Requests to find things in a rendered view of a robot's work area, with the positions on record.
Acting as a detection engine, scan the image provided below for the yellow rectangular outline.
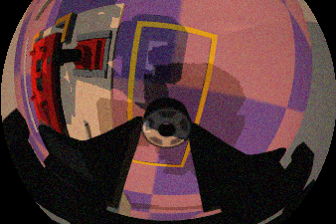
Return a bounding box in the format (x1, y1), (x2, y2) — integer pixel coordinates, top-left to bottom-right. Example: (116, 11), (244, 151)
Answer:
(127, 21), (217, 168)

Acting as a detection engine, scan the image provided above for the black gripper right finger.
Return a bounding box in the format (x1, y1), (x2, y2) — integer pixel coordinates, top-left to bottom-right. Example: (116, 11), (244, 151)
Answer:
(189, 123), (287, 213)

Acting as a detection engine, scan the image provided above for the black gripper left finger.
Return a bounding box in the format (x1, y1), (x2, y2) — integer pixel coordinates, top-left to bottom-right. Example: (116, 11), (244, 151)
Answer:
(39, 116), (143, 209)

